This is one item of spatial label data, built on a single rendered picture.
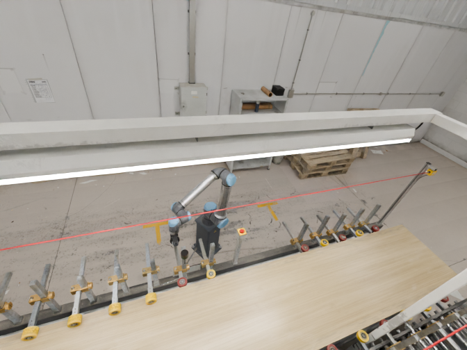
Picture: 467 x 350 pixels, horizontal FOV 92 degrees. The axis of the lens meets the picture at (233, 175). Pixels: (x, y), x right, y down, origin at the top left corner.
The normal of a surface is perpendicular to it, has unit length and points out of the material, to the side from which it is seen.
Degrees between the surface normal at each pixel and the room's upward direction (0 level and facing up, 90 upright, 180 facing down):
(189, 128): 90
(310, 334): 0
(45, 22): 90
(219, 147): 61
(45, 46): 90
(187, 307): 0
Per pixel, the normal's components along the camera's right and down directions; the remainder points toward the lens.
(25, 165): 0.35, 0.17
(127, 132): 0.33, 0.62
